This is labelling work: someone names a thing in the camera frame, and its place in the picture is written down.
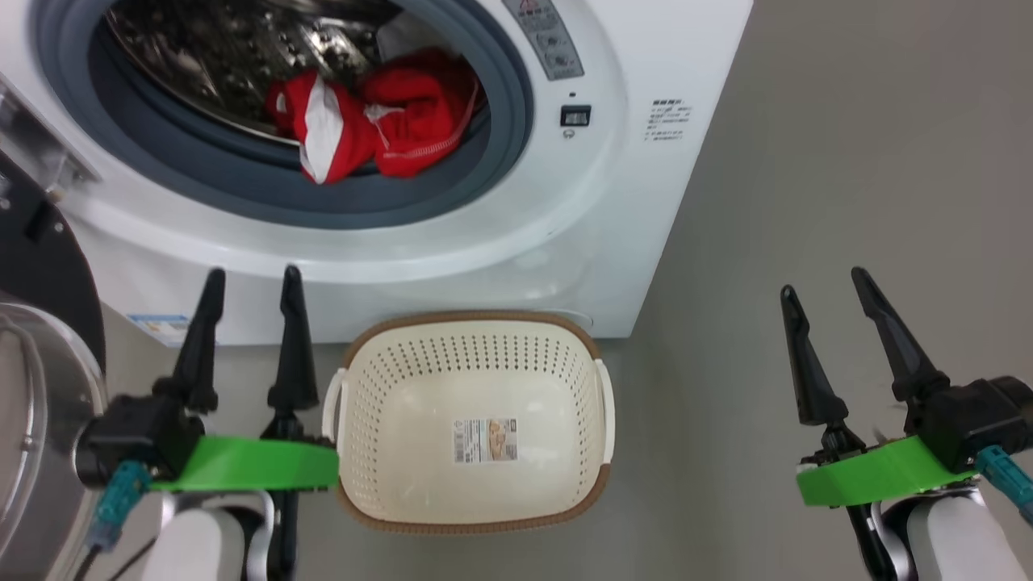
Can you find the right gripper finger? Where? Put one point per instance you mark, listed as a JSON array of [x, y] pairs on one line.
[[811, 379], [896, 347]]

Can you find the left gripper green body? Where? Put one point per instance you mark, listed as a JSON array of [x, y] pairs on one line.
[[258, 464]]

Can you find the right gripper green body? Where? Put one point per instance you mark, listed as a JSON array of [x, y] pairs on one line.
[[880, 476]]

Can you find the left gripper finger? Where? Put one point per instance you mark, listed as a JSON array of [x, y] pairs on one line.
[[202, 347], [294, 355]]

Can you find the black round glass washer door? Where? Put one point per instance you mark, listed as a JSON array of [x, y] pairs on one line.
[[48, 266]]

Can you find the red and white garment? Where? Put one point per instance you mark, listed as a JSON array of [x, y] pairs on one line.
[[411, 121]]

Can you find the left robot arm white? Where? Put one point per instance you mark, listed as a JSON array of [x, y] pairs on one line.
[[190, 549]]

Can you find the grey rubber door gasket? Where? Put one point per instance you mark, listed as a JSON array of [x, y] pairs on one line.
[[242, 194]]

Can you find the cream perforated laundry basket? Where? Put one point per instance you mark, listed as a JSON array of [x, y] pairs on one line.
[[484, 387]]

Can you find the basket product label sticker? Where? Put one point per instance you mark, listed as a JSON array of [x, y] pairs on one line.
[[484, 440]]

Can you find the white front-load washing machine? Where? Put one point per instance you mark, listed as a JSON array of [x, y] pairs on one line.
[[646, 202]]

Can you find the metal washer door hinge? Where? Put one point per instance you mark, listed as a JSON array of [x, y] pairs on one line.
[[32, 145]]

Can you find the blue energy label sticker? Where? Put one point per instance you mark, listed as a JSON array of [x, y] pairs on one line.
[[153, 329]]

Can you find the stainless steel washer drum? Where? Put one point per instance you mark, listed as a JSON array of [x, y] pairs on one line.
[[226, 56]]

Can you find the grey warning sticker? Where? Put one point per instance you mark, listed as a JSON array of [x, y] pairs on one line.
[[549, 40]]

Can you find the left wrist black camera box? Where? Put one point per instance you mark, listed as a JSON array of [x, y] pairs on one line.
[[137, 432]]

